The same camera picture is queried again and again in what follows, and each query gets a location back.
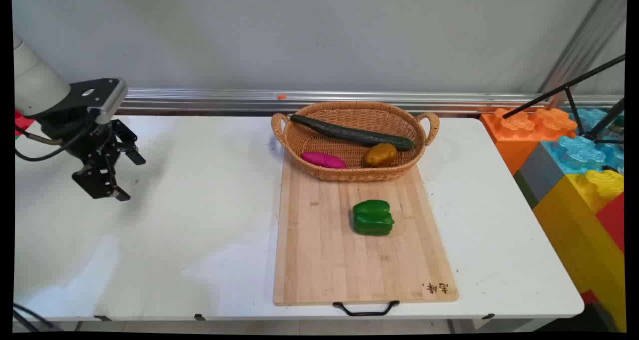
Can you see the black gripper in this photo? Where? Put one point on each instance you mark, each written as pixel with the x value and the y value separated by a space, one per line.
pixel 82 140

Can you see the dark green cucumber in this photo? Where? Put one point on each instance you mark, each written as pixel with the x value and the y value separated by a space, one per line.
pixel 349 133

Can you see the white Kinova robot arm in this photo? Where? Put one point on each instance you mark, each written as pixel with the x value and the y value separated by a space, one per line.
pixel 35 83

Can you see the red flower-top toy block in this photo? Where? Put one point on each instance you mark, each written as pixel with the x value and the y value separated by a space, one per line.
pixel 21 123

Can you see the purple sweet potato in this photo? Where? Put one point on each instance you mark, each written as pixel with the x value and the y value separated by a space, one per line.
pixel 323 160

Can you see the woven wicker basket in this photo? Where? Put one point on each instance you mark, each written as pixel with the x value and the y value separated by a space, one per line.
pixel 355 130

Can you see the wooden cutting board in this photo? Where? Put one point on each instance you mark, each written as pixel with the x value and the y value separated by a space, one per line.
pixel 349 260

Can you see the green bell pepper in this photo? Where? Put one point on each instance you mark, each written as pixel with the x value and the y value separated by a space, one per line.
pixel 372 218

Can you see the brown potato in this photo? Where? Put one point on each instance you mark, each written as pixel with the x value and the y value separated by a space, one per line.
pixel 380 155

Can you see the orange giant toy block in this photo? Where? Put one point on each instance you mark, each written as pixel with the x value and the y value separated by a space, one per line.
pixel 519 130

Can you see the grey giant toy block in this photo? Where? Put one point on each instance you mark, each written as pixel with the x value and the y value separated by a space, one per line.
pixel 536 172

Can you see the blue giant toy block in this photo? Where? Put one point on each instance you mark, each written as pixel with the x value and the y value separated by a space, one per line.
pixel 581 153

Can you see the black tripod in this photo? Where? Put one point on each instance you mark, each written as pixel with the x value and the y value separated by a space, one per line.
pixel 579 110

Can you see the yellow giant toy block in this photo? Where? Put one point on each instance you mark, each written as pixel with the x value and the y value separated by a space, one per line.
pixel 579 230

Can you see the red giant toy block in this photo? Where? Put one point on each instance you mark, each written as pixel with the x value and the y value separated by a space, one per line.
pixel 613 220

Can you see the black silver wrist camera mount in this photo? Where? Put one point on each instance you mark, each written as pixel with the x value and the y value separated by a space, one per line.
pixel 97 94

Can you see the aluminium wall rail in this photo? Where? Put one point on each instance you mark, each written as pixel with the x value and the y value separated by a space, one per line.
pixel 224 100

